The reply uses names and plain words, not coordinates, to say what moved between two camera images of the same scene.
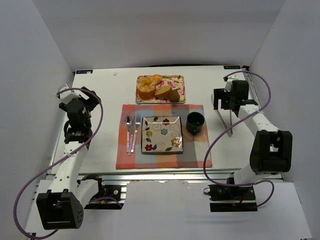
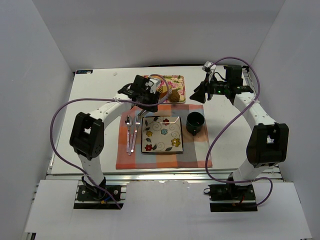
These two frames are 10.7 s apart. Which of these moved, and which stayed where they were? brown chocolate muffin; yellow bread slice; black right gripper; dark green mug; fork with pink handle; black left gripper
Moved: black right gripper; black left gripper
Stayed: brown chocolate muffin; yellow bread slice; dark green mug; fork with pink handle
